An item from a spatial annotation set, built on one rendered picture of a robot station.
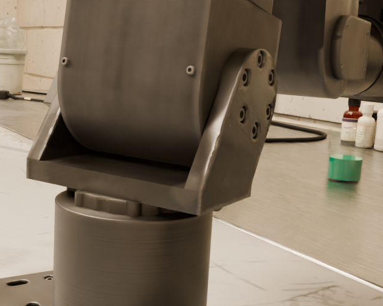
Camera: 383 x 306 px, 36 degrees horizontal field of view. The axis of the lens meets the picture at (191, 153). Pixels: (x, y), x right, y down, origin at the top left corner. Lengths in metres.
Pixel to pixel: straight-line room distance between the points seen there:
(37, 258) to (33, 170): 0.15
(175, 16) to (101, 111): 0.05
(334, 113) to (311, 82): 0.93
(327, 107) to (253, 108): 1.05
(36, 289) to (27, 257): 0.08
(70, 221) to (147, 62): 0.06
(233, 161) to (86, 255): 0.06
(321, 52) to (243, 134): 0.11
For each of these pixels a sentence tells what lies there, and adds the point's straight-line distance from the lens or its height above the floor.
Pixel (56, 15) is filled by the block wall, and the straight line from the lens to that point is 2.70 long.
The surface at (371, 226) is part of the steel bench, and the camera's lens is 0.52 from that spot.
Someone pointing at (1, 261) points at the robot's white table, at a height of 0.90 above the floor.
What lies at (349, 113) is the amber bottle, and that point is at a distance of 1.04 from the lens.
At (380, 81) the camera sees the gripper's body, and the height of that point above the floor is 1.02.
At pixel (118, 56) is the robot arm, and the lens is 0.22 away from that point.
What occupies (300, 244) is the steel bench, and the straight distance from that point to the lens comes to 0.45.
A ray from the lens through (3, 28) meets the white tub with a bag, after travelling 1.71.
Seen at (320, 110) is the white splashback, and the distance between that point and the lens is 1.28.
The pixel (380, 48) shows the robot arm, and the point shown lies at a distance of 0.43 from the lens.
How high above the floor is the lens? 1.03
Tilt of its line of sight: 9 degrees down
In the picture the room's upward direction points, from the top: 3 degrees clockwise
